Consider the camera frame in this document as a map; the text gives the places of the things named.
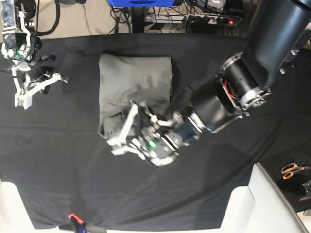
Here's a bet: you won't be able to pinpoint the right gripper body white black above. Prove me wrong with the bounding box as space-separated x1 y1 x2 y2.
11 55 68 110

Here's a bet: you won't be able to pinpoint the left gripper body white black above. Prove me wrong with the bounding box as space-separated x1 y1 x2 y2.
107 101 180 166

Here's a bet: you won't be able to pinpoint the grey T-shirt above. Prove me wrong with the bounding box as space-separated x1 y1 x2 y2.
98 54 173 139

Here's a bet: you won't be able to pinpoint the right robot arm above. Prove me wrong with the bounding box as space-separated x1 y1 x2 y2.
0 0 68 110

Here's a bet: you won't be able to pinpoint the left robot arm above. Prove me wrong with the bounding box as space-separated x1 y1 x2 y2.
107 0 311 166

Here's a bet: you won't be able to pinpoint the black table cloth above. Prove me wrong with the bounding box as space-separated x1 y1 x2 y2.
0 33 311 231

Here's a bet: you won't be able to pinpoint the red blue clamp bottom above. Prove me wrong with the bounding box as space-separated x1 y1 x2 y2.
68 213 88 233

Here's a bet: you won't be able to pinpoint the blue plastic box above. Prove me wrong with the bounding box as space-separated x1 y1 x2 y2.
107 0 175 7

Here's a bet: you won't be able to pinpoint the power strip with red light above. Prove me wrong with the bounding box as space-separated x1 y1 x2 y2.
145 13 242 26

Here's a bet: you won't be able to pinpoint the white bin right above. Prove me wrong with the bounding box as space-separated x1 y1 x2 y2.
220 163 308 233

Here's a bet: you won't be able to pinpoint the white bin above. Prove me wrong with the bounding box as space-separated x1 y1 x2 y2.
0 181 60 233
220 163 308 233

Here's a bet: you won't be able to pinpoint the white bin left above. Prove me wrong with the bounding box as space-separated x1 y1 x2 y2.
0 181 60 233

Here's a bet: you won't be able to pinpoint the small black object right edge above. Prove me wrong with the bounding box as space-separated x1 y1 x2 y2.
299 180 311 201

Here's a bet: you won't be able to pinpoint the black table leg post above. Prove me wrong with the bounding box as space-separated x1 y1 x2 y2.
131 7 149 33

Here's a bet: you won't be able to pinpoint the orange handled scissors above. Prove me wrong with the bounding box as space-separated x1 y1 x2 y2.
281 163 311 180

